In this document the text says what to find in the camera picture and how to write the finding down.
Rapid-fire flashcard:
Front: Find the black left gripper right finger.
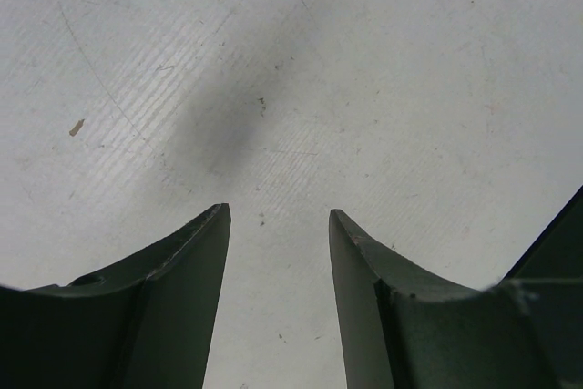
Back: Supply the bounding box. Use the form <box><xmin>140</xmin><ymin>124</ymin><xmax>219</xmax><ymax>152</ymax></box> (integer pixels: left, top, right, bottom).
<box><xmin>329</xmin><ymin>210</ymin><xmax>559</xmax><ymax>388</ymax></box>

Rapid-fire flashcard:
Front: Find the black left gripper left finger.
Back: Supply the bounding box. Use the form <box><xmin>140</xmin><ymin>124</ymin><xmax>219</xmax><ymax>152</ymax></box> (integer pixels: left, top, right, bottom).
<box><xmin>1</xmin><ymin>204</ymin><xmax>231</xmax><ymax>388</ymax></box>

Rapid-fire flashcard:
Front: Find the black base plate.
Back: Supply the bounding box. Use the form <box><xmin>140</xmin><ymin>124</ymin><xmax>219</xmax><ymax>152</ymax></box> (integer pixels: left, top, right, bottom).
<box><xmin>504</xmin><ymin>190</ymin><xmax>582</xmax><ymax>388</ymax></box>

